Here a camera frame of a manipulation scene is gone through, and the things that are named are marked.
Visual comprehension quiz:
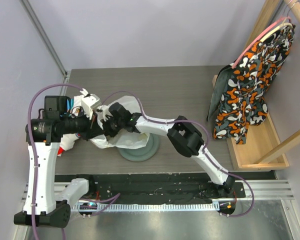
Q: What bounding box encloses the cream clothes hanger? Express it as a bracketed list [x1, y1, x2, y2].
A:
[260, 22, 293, 42]

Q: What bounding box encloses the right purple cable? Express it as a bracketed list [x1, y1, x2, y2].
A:
[99, 90, 255, 218]

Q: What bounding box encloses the colourful rainbow cartoon cloth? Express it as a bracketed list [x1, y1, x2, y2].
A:
[56, 94, 101, 157]

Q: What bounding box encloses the pink clothes hanger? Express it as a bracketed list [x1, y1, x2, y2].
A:
[231, 16, 291, 69]

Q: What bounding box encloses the white slotted cable duct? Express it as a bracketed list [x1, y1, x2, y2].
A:
[71, 202, 220, 213]

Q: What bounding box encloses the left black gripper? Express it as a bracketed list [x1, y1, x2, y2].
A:
[60, 106, 105, 141]

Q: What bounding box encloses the grey-blue round plate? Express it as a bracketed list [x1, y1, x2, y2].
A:
[118, 133, 160, 162]

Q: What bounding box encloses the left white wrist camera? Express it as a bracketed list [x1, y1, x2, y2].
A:
[80, 88, 101, 120]

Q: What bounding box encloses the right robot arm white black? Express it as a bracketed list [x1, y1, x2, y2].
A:
[101, 102, 235, 198]

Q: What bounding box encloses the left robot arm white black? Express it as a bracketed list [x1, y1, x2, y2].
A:
[13, 94, 103, 229]

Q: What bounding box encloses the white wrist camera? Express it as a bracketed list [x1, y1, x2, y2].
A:
[80, 88, 101, 120]
[96, 105, 113, 122]

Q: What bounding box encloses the orange black patterned garment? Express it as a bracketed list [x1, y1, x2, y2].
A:
[206, 24, 296, 145]

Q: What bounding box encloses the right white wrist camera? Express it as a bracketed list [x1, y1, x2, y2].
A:
[96, 105, 113, 122]

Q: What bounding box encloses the wooden clothes rack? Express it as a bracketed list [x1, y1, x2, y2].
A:
[227, 0, 300, 171]

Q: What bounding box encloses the white plastic bag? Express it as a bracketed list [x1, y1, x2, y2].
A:
[90, 95, 150, 149]

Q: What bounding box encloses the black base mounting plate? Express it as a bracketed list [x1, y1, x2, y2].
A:
[55, 172, 246, 204]

